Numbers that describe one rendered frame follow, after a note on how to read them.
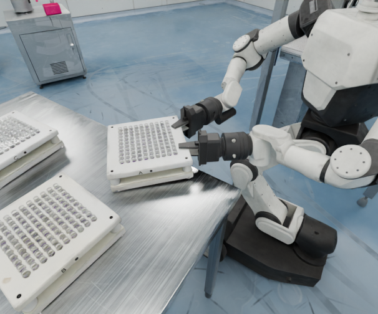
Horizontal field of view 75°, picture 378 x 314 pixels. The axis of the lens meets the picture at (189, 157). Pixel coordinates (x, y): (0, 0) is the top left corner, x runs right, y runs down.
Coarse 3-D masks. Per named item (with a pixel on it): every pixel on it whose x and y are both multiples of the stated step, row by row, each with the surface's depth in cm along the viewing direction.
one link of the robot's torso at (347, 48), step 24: (336, 24) 68; (360, 24) 62; (312, 48) 75; (336, 48) 66; (360, 48) 60; (312, 72) 77; (336, 72) 67; (360, 72) 63; (312, 96) 80; (336, 96) 71; (360, 96) 68; (336, 120) 76; (360, 120) 79
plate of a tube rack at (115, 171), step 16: (112, 128) 83; (128, 128) 83; (144, 128) 82; (160, 128) 82; (112, 144) 77; (128, 144) 77; (176, 144) 76; (112, 160) 72; (144, 160) 71; (160, 160) 71; (176, 160) 71; (192, 160) 71; (112, 176) 68; (128, 176) 69
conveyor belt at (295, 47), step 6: (306, 36) 182; (294, 42) 172; (300, 42) 172; (306, 42) 172; (282, 48) 170; (288, 48) 167; (294, 48) 165; (300, 48) 164; (294, 54) 166; (300, 54) 163
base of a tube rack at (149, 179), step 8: (176, 168) 75; (136, 176) 73; (144, 176) 73; (152, 176) 73; (160, 176) 73; (168, 176) 73; (176, 176) 73; (184, 176) 74; (192, 176) 75; (120, 184) 71; (128, 184) 71; (136, 184) 72; (144, 184) 73
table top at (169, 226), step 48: (96, 144) 88; (0, 192) 72; (96, 192) 72; (144, 192) 72; (192, 192) 72; (240, 192) 72; (144, 240) 61; (192, 240) 61; (0, 288) 53; (96, 288) 53; (144, 288) 53
